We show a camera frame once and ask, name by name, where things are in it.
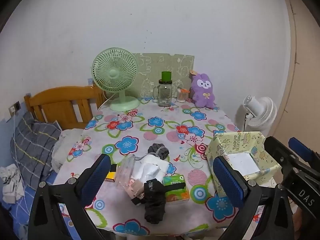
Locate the yellow paper-covered box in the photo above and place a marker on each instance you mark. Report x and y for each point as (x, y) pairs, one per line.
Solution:
(237, 140)

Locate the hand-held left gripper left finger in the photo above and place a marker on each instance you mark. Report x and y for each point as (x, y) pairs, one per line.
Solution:
(96, 177)

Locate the clear plastic bag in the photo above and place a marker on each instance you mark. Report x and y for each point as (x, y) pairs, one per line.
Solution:
(125, 172)

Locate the green desk fan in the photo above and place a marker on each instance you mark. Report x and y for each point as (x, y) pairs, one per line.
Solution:
(114, 73)

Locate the blue bed sheet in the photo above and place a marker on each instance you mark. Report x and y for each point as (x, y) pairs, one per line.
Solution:
(17, 212)

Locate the grey plaid pillow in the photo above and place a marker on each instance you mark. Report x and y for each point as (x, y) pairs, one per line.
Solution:
(32, 145)

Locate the wooden bed headboard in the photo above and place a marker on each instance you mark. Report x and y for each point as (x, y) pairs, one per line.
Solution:
(57, 97)

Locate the green tissue packet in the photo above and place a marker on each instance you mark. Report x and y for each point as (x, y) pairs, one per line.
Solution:
(175, 195)

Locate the pink cloth pouch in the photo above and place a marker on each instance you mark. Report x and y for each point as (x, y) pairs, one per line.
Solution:
(136, 187)

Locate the grey wall socket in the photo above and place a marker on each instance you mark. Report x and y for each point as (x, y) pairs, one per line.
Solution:
(12, 109)

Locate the purple plush bunny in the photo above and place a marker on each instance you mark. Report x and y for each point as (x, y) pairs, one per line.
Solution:
(203, 95)

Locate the white paper sheet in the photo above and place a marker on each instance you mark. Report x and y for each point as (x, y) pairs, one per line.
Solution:
(243, 163)

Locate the green patterned wall board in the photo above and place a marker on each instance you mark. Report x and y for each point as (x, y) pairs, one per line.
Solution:
(155, 65)

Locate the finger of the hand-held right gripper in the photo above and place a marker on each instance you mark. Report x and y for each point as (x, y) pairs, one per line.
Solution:
(278, 152)
(300, 150)

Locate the white bedding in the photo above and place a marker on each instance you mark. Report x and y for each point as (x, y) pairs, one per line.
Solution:
(65, 142)

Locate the floral tablecloth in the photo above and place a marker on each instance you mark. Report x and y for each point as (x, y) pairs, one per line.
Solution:
(155, 135)

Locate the white standing fan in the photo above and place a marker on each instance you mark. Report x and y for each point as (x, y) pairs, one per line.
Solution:
(265, 115)

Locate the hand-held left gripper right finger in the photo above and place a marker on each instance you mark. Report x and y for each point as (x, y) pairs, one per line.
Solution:
(230, 182)

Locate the beige door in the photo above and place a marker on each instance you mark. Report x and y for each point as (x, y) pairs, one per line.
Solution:
(307, 80)

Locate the glass mug with green lid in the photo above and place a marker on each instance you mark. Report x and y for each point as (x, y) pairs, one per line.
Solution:
(164, 95)

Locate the black fabric bundle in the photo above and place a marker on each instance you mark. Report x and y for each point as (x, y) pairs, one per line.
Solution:
(155, 205)

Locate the crumpled white cloth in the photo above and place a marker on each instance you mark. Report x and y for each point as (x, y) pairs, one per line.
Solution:
(11, 187)

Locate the small glass toothpick jar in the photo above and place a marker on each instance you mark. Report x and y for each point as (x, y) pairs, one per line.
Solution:
(182, 97)

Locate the dark wall socket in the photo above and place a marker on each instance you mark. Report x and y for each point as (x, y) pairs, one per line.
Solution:
(17, 105)

